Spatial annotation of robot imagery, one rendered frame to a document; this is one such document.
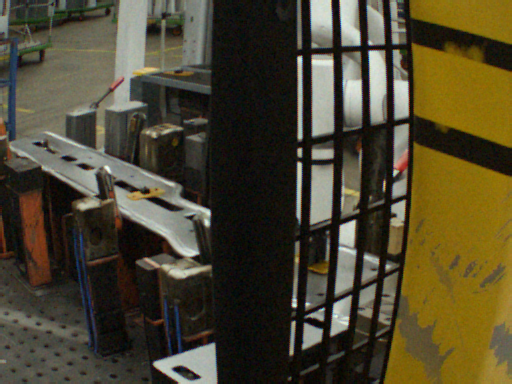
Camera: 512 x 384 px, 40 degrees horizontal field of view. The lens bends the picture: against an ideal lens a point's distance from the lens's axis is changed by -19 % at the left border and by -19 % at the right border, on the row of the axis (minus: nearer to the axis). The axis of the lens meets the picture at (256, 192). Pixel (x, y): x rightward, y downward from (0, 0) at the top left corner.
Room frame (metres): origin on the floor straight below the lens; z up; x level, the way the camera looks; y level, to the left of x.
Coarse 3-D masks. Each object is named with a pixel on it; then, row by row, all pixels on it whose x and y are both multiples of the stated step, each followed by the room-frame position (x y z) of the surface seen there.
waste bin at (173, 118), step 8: (192, 64) 4.73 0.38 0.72; (200, 64) 4.73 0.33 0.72; (208, 64) 4.73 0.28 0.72; (168, 88) 4.30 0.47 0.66; (176, 88) 4.27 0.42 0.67; (160, 96) 4.33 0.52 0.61; (168, 96) 4.31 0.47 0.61; (176, 96) 4.28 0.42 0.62; (160, 104) 4.33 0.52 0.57; (168, 104) 4.32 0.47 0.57; (176, 104) 4.29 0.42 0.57; (160, 112) 4.42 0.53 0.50; (168, 112) 4.34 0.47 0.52; (176, 112) 4.29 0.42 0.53; (160, 120) 4.43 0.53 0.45; (168, 120) 4.35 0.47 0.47; (176, 120) 4.31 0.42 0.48
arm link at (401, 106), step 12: (396, 84) 1.79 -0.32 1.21; (396, 96) 1.76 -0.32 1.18; (408, 96) 1.76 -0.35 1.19; (396, 108) 1.75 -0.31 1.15; (408, 108) 1.75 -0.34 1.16; (396, 132) 1.77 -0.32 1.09; (408, 132) 1.75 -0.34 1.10; (396, 144) 1.76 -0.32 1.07; (360, 156) 1.83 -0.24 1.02; (396, 156) 1.77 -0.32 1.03; (360, 168) 1.82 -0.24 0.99
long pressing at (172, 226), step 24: (24, 144) 2.03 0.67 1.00; (48, 144) 2.01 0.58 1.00; (72, 144) 2.00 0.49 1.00; (48, 168) 1.80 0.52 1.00; (72, 168) 1.78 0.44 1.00; (96, 168) 1.78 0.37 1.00; (120, 168) 1.78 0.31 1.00; (96, 192) 1.61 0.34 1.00; (120, 192) 1.61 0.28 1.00; (168, 192) 1.61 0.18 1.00; (144, 216) 1.47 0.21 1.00; (168, 216) 1.47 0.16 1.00; (168, 240) 1.37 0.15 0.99; (192, 240) 1.36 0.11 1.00; (312, 288) 1.16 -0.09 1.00; (336, 288) 1.16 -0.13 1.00; (384, 288) 1.15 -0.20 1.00; (336, 312) 1.07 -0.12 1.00
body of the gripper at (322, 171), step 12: (300, 168) 1.22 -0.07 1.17; (312, 168) 1.22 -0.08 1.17; (324, 168) 1.23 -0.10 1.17; (300, 180) 1.21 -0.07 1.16; (312, 180) 1.21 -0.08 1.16; (324, 180) 1.23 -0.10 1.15; (300, 192) 1.21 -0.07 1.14; (312, 192) 1.21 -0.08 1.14; (324, 192) 1.23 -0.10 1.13; (300, 204) 1.21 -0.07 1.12; (312, 204) 1.22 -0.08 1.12; (324, 204) 1.23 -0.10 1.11; (300, 216) 1.21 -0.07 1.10; (312, 216) 1.22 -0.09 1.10; (324, 216) 1.24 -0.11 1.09
